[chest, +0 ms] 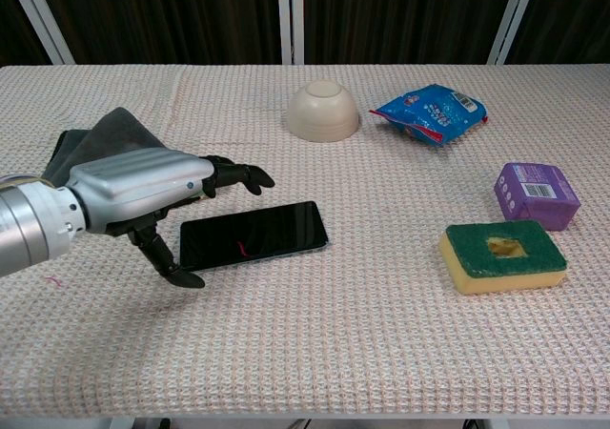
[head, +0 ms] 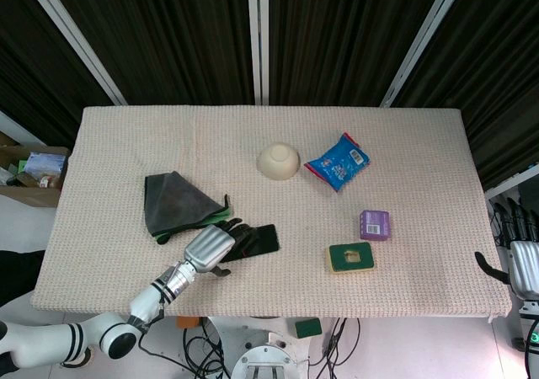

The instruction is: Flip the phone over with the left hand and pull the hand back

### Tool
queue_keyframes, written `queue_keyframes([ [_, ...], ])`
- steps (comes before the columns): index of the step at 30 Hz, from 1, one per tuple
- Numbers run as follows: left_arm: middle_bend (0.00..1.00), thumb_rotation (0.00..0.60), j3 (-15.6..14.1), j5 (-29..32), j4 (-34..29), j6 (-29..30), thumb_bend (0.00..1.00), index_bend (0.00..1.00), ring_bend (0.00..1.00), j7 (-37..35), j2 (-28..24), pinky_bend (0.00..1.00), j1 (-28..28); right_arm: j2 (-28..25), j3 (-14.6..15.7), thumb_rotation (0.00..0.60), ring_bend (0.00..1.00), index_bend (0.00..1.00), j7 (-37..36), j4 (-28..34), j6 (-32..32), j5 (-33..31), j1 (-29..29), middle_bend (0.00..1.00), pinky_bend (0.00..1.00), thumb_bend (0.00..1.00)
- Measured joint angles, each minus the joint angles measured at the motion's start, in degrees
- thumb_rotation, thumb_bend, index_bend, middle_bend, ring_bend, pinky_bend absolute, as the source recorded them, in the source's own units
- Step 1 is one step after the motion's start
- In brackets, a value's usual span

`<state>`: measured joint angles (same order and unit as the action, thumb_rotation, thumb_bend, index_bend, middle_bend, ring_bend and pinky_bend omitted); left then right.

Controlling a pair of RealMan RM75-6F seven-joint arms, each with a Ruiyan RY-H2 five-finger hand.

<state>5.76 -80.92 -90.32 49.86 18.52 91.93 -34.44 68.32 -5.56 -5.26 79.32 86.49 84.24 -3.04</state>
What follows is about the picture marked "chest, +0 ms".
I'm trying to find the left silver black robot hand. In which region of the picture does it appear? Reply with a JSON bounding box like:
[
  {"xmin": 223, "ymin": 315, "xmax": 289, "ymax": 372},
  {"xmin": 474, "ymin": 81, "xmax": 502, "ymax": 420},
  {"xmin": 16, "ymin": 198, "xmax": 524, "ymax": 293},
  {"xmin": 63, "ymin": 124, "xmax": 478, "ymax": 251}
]
[{"xmin": 66, "ymin": 148, "xmax": 276, "ymax": 289}]

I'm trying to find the black smartphone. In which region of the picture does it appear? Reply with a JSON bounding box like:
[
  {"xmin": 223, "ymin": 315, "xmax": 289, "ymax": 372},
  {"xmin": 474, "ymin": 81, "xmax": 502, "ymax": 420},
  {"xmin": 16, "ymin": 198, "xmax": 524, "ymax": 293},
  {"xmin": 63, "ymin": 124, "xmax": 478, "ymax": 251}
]
[{"xmin": 178, "ymin": 200, "xmax": 331, "ymax": 273}]

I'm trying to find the grey folded cloth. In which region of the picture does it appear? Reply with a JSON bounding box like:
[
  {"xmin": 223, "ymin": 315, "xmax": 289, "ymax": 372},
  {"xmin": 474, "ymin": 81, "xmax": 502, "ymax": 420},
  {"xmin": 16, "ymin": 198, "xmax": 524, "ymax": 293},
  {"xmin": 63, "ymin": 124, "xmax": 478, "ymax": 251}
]
[{"xmin": 40, "ymin": 107, "xmax": 169, "ymax": 188}]

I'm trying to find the dark curtain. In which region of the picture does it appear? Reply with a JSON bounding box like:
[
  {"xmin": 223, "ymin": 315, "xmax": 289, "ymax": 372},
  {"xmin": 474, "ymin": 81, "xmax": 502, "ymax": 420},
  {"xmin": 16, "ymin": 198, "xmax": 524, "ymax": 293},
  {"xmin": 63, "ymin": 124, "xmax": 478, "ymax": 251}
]
[{"xmin": 0, "ymin": 0, "xmax": 610, "ymax": 67}]

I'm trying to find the beige upturned bowl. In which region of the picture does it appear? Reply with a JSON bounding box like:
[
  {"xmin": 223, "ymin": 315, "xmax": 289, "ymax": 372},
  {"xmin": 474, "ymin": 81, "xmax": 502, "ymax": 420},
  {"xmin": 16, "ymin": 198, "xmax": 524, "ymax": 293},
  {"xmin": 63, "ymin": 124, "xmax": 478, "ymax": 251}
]
[{"xmin": 286, "ymin": 80, "xmax": 360, "ymax": 144}]

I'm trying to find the pink waffle tablecloth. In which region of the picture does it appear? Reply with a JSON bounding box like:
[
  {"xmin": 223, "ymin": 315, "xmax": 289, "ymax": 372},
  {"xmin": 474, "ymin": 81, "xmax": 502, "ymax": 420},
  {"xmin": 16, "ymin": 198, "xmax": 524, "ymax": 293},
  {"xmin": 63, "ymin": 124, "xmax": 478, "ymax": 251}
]
[{"xmin": 0, "ymin": 64, "xmax": 610, "ymax": 420}]

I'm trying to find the blue snack bag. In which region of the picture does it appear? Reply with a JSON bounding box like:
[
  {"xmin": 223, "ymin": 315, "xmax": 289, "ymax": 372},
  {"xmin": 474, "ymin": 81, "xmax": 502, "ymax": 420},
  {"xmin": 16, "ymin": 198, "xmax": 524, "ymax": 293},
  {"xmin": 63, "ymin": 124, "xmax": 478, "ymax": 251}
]
[{"xmin": 369, "ymin": 83, "xmax": 490, "ymax": 148}]

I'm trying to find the yellow green scouring sponge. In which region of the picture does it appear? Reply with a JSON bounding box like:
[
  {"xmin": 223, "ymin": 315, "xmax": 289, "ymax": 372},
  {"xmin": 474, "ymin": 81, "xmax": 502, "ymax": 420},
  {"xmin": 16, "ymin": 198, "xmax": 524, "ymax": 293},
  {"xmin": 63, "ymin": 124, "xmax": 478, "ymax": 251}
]
[{"xmin": 438, "ymin": 219, "xmax": 569, "ymax": 296}]

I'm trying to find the purple tissue pack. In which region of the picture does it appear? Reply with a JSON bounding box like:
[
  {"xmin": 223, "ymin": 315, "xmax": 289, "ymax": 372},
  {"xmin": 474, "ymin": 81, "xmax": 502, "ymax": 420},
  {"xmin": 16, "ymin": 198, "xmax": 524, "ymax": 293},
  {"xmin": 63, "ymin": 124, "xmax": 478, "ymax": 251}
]
[{"xmin": 493, "ymin": 162, "xmax": 582, "ymax": 233}]

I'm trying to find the white slanted frame post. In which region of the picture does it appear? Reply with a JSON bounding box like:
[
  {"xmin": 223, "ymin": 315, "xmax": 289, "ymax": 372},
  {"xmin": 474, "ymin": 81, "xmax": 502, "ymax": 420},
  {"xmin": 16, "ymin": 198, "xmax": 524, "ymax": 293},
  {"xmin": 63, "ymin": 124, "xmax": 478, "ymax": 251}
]
[
  {"xmin": 486, "ymin": 0, "xmax": 542, "ymax": 66},
  {"xmin": 3, "ymin": 0, "xmax": 75, "ymax": 66}
]

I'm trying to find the white upright frame post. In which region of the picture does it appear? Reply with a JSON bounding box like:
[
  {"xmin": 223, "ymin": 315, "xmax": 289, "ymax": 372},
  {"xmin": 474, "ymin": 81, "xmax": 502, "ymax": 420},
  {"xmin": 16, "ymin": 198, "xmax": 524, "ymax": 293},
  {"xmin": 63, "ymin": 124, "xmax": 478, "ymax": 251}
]
[{"xmin": 276, "ymin": 0, "xmax": 306, "ymax": 66}]

